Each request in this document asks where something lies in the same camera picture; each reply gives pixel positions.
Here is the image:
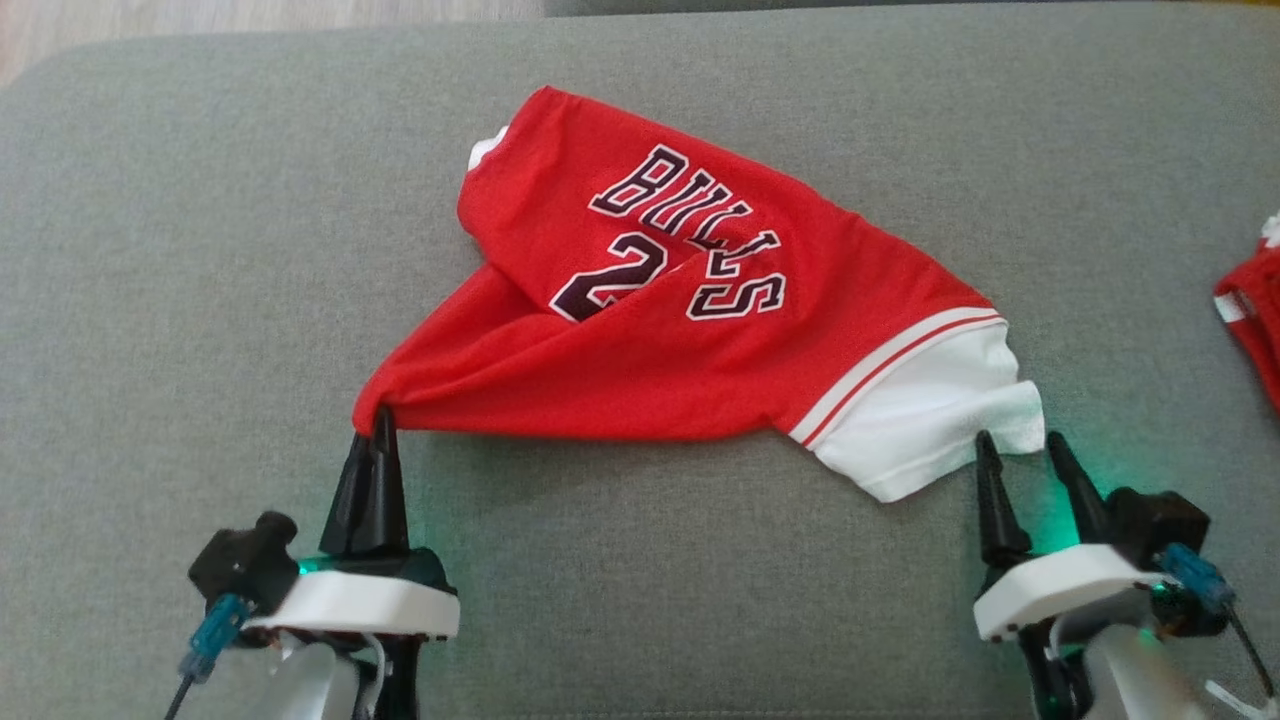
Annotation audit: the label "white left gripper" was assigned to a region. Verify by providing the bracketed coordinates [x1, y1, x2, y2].
[245, 405, 461, 641]

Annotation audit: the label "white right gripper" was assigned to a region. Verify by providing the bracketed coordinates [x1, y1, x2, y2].
[973, 430, 1166, 643]

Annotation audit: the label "red white sports shorts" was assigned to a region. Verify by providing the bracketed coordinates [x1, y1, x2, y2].
[1213, 210, 1280, 413]

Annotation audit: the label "red white Bulls jersey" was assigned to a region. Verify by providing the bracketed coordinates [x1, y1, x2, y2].
[352, 86, 1046, 503]

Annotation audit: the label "left camera cable blue plug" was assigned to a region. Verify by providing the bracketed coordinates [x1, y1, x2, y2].
[165, 593, 253, 720]

